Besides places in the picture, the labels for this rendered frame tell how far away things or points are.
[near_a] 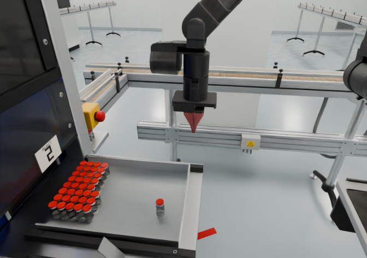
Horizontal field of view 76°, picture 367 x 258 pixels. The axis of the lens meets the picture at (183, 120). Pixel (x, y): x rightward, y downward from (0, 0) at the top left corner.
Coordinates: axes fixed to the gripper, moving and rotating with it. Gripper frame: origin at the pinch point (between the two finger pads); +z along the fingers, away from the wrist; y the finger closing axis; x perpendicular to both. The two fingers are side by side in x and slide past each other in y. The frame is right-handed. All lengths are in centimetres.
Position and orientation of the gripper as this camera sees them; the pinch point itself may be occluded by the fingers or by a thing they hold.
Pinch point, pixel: (194, 129)
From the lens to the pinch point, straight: 60.6
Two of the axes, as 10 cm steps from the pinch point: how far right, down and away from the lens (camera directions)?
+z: -0.1, 8.6, 5.1
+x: -1.3, 5.0, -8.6
